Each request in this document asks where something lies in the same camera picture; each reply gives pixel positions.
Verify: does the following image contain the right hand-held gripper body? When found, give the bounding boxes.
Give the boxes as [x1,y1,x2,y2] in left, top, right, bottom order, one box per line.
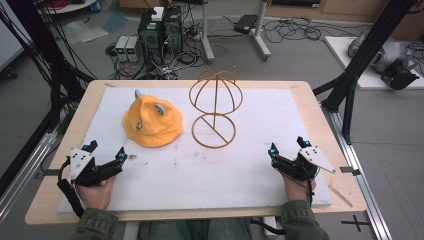
[271,147,337,182]

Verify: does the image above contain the tangle of floor cables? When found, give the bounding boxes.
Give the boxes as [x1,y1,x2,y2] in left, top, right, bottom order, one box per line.
[105,19,207,81]

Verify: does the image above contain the person's left hand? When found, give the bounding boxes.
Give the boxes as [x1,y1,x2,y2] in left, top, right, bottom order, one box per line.
[75,175,117,211]

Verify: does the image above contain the white round table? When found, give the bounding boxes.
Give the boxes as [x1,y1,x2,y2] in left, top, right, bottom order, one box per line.
[37,0,98,15]

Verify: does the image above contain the white foam mat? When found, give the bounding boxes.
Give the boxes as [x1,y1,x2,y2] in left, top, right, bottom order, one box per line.
[57,86,335,214]

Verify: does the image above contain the person's right hand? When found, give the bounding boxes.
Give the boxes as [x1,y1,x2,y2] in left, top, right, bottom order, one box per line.
[281,171,318,203]

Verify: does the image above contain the white box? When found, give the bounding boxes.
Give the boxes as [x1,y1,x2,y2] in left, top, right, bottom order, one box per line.
[151,6,165,22]

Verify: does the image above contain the clear plastic sheet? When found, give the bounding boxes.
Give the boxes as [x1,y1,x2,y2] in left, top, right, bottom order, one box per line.
[62,19,110,45]

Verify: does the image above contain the yellow bucket hat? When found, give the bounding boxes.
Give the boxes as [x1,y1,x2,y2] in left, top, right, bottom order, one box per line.
[122,88,185,149]

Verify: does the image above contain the black metal frame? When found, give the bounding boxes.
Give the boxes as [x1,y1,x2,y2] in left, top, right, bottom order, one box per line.
[312,0,420,145]
[0,0,96,198]

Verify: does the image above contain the grey rounded device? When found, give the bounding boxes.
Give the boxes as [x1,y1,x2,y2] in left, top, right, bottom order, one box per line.
[347,29,418,75]

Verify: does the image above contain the tangle of black cables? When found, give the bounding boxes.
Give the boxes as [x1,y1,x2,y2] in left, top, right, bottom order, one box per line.
[261,15,359,45]

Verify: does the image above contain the wooden wire hat stand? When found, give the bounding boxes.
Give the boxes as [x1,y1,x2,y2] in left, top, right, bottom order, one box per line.
[188,69,245,150]

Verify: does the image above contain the grey bench power supply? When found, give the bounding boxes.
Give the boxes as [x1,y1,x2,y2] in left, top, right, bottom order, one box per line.
[114,35,130,63]
[126,36,143,63]

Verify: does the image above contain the person's legs in jeans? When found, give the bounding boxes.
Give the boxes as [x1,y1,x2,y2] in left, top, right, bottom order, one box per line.
[147,218,255,240]

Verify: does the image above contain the white metal stand leg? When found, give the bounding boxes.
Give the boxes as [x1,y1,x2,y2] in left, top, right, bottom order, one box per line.
[252,0,272,62]
[199,0,216,65]

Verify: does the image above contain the flat black box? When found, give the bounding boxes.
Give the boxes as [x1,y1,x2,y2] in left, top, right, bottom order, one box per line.
[233,13,260,35]

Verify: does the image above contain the light wooden table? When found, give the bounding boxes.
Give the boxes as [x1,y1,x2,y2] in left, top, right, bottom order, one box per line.
[24,79,368,226]

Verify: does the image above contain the black device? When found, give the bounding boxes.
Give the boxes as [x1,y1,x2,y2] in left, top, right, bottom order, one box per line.
[380,59,421,91]

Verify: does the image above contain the black computer tower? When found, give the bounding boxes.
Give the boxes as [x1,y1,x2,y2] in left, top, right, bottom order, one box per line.
[137,11,165,65]
[162,5,185,55]

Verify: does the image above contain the white platform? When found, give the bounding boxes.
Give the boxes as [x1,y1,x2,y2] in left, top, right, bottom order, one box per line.
[324,35,424,91]

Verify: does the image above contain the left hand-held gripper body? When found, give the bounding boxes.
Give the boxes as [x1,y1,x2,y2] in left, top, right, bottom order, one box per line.
[68,147,116,188]

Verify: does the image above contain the aluminium rail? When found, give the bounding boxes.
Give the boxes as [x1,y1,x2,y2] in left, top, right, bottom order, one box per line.
[320,101,394,240]
[0,130,60,224]

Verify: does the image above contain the thin wooden stick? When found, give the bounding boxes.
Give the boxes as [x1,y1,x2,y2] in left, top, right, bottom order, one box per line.
[327,184,354,209]

